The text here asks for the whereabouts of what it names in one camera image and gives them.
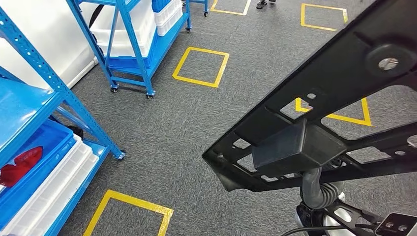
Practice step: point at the long black plastic part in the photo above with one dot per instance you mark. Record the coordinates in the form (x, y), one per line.
(293, 146)

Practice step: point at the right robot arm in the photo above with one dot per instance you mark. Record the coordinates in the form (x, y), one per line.
(338, 224)

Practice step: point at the blue wheeled shelf cart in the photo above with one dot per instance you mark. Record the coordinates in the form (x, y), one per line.
(143, 68)
(206, 8)

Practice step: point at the blue steel shelf rack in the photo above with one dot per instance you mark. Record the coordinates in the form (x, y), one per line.
(19, 107)

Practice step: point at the red plastic part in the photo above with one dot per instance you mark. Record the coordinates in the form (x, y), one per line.
(19, 166)

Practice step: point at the blue plastic bin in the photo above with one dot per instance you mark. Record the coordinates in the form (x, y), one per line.
(161, 5)
(127, 62)
(55, 143)

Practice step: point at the white plastic bin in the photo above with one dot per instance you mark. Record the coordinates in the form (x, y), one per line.
(169, 19)
(130, 35)
(65, 182)

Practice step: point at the person's foot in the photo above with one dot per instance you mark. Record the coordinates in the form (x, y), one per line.
(265, 4)

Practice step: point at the white car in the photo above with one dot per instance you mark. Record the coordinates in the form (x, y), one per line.
(39, 39)

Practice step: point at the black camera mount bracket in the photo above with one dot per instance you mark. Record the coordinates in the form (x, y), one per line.
(355, 218)

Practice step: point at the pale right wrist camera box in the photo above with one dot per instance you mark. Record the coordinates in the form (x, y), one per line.
(397, 226)

